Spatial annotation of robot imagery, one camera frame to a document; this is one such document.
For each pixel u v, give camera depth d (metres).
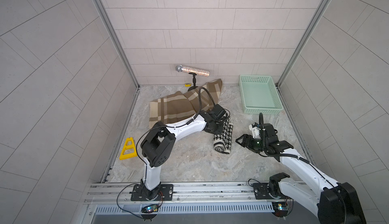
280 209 0.67
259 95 1.12
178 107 1.01
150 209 0.65
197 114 0.61
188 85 1.16
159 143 0.48
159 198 0.69
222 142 0.80
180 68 0.96
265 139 0.64
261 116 0.71
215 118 0.68
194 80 1.05
